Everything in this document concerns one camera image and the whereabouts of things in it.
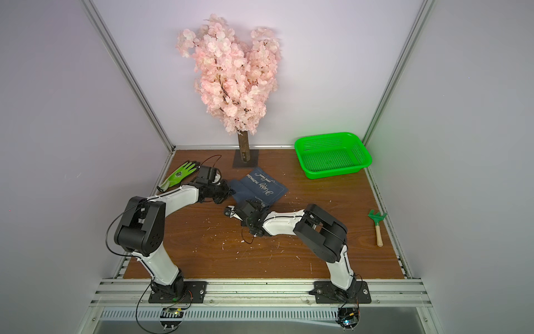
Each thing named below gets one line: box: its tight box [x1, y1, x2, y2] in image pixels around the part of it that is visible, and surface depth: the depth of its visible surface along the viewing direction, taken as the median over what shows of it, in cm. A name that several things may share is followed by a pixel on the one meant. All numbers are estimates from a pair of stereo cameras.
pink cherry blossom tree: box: [175, 14, 282, 163], surface depth 74 cm
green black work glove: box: [157, 160, 201, 193], surface depth 109 cm
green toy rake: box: [367, 209, 388, 248], surface depth 93 cm
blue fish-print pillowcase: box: [230, 167, 290, 209], surface depth 105 cm
